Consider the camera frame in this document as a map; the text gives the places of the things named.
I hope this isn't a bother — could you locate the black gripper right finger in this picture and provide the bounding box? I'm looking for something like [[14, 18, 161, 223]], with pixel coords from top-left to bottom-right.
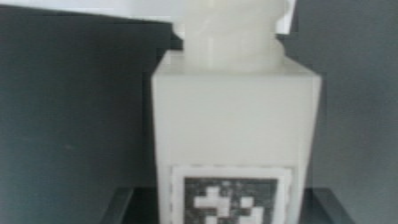
[[300, 188, 355, 224]]

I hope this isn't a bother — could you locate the white U-shaped obstacle fence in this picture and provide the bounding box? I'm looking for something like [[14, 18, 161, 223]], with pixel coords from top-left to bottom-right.
[[0, 0, 296, 35]]

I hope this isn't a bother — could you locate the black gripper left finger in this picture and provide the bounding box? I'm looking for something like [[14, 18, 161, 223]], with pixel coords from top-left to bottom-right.
[[101, 187, 156, 224]]

